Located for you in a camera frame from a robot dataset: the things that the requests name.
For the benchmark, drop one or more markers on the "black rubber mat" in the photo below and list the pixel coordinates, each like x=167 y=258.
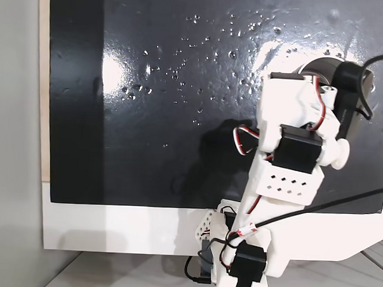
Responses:
x=146 y=148

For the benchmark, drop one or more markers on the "black camera box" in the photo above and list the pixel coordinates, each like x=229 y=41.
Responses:
x=349 y=93

